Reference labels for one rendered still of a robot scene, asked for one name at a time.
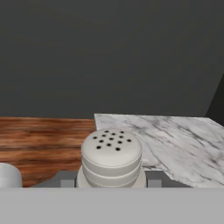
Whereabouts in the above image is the white salt shaker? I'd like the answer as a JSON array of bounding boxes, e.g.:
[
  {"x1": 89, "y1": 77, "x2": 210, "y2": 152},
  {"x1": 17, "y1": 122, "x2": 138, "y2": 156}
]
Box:
[{"x1": 75, "y1": 128, "x2": 148, "y2": 189}]

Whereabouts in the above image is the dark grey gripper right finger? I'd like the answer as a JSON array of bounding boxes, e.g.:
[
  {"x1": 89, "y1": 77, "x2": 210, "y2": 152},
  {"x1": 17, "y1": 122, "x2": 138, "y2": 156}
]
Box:
[{"x1": 144, "y1": 170, "x2": 191, "y2": 189}]

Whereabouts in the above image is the white rounded container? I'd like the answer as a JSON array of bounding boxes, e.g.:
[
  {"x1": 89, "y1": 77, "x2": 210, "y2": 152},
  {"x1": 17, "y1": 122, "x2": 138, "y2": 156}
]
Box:
[{"x1": 0, "y1": 162, "x2": 24, "y2": 189}]

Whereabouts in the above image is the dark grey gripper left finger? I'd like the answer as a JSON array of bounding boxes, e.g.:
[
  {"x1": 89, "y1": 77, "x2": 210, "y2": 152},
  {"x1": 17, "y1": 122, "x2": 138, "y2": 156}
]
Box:
[{"x1": 31, "y1": 170, "x2": 81, "y2": 189}]

